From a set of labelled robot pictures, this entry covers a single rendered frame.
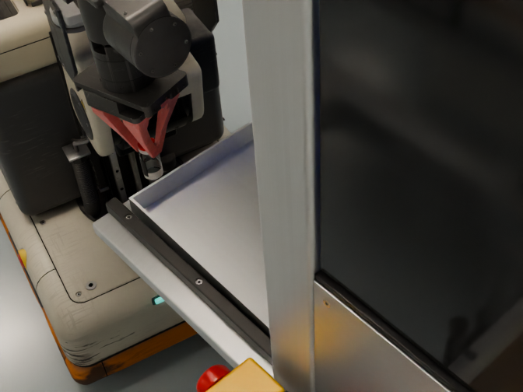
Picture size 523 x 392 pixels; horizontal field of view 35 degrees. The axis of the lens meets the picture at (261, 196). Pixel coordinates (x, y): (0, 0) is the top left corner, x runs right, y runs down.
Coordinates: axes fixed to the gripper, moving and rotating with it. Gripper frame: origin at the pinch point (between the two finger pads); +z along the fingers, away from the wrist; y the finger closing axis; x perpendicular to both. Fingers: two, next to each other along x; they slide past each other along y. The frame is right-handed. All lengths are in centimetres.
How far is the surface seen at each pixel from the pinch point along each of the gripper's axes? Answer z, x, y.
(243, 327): 24.6, -0.8, 9.8
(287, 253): -5.3, -9.3, 25.0
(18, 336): 107, 13, -84
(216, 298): 24.2, 0.9, 4.3
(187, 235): 25.0, 8.2, -6.4
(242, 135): 22.3, 26.6, -10.1
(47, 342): 108, 16, -76
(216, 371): 13.9, -12.6, 16.5
